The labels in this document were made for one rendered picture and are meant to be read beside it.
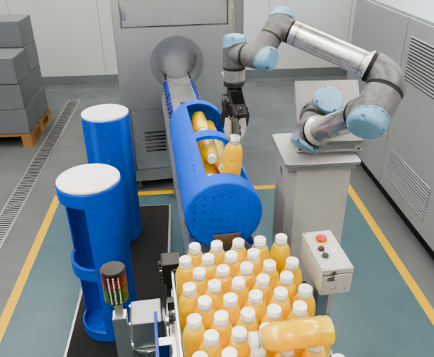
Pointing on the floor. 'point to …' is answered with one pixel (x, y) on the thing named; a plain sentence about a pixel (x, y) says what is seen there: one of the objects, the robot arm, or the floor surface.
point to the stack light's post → (123, 335)
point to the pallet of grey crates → (10, 81)
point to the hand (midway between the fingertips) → (235, 137)
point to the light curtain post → (240, 33)
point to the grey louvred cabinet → (415, 117)
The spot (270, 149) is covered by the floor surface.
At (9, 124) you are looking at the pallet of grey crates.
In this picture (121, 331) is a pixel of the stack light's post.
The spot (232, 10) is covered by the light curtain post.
